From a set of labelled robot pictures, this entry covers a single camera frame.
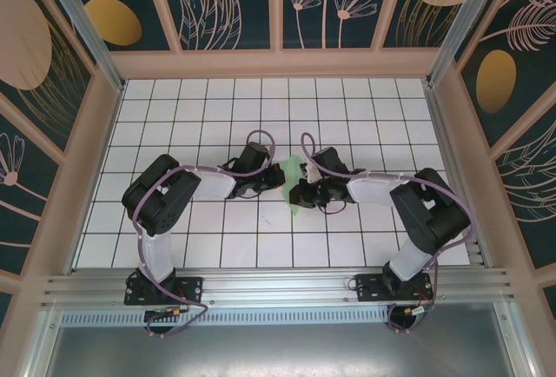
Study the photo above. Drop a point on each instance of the green paper sheet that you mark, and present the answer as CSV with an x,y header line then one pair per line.
x,y
292,170

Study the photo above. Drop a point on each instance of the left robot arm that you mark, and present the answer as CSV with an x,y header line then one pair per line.
x,y
156,203

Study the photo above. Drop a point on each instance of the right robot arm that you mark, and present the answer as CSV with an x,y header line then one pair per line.
x,y
425,212

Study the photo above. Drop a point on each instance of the grey metal sheet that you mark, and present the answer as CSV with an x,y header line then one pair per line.
x,y
278,351

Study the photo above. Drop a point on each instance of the black controller board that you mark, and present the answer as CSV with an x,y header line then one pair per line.
x,y
160,314

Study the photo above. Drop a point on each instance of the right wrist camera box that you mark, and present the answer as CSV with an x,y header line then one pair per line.
x,y
312,173

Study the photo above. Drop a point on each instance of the long aluminium base rail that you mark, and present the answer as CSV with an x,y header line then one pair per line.
x,y
278,283

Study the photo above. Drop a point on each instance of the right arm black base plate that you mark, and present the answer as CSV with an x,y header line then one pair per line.
x,y
367,288

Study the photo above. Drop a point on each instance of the aluminium side rail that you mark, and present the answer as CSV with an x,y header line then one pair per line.
x,y
443,134

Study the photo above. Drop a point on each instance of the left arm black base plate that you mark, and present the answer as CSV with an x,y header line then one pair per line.
x,y
191,286

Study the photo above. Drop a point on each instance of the aluminium corner post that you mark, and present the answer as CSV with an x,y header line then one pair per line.
x,y
84,25
469,25

